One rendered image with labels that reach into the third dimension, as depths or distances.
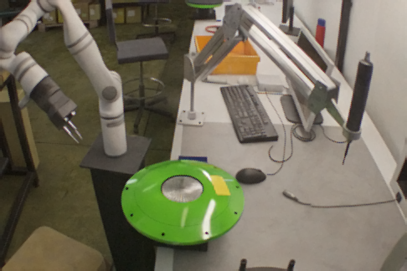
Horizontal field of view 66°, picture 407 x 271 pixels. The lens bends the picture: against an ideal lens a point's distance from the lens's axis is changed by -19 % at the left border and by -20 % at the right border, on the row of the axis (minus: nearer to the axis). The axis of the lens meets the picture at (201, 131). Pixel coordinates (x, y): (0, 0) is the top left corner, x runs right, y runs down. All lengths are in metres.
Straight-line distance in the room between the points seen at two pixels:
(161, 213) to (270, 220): 0.37
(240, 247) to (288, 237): 0.15
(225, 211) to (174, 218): 0.12
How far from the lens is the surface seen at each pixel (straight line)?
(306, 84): 0.94
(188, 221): 0.87
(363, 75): 0.78
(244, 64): 1.94
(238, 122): 1.50
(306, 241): 1.08
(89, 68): 1.26
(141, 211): 0.90
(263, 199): 1.18
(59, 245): 1.47
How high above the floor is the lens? 1.71
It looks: 33 degrees down
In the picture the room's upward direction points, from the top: 2 degrees clockwise
